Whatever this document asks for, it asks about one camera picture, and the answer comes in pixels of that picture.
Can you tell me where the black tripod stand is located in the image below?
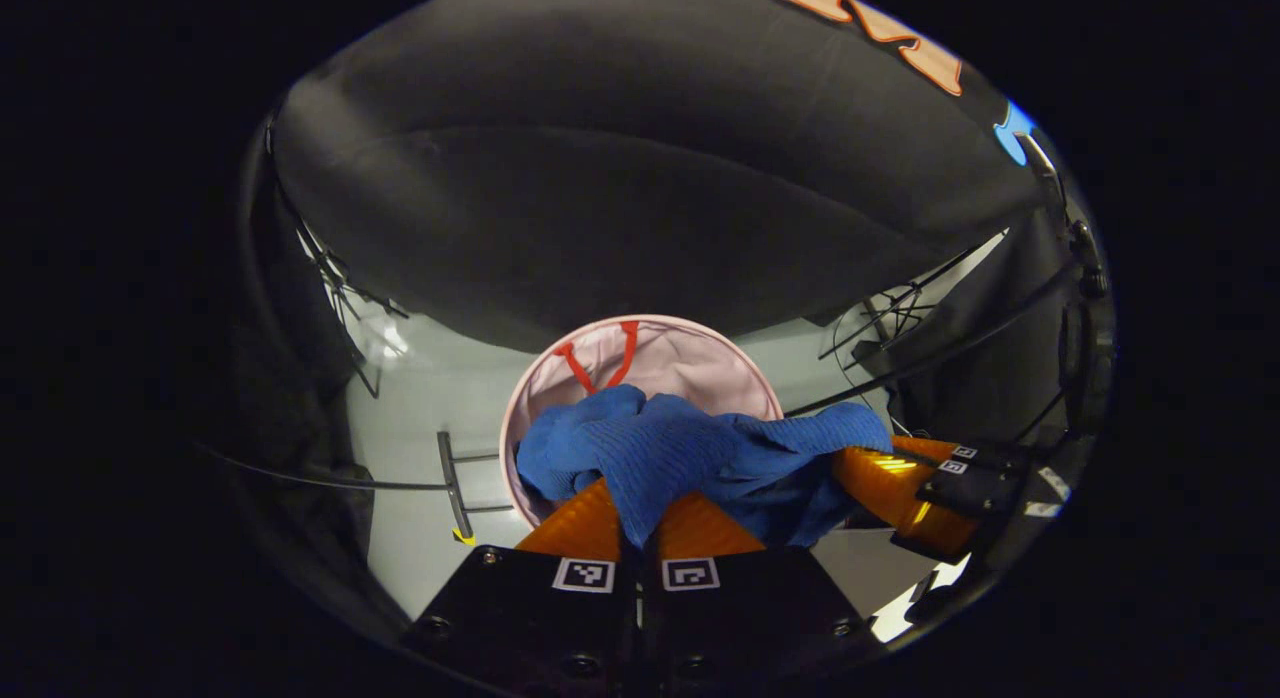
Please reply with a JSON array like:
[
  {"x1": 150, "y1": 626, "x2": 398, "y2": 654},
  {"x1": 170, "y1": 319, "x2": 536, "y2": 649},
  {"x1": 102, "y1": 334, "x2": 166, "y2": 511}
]
[
  {"x1": 295, "y1": 213, "x2": 411, "y2": 399},
  {"x1": 818, "y1": 243, "x2": 1006, "y2": 379}
]

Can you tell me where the black backdrop cloth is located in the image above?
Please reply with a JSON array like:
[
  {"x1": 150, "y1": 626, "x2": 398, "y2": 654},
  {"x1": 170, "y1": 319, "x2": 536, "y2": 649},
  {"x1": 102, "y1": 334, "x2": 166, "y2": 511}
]
[{"x1": 235, "y1": 0, "x2": 1101, "y2": 449}]

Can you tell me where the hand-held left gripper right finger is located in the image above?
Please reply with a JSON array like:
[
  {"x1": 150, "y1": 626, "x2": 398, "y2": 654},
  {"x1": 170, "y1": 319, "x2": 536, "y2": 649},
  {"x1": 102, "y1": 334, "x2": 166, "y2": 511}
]
[{"x1": 640, "y1": 490, "x2": 883, "y2": 698}]

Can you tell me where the blue corduroy jacket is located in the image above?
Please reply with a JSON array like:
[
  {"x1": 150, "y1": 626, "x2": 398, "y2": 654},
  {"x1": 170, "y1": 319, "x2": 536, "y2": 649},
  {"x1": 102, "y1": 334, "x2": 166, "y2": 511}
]
[{"x1": 515, "y1": 383, "x2": 894, "y2": 551}]

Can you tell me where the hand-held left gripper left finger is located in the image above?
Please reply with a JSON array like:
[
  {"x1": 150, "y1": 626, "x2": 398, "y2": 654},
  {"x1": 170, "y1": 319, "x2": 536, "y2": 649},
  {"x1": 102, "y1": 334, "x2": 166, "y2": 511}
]
[{"x1": 403, "y1": 476, "x2": 643, "y2": 698}]

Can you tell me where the pink laundry hamper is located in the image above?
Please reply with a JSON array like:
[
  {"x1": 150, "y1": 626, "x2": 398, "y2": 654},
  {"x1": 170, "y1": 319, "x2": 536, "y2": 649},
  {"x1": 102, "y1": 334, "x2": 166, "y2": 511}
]
[{"x1": 498, "y1": 315, "x2": 784, "y2": 529}]

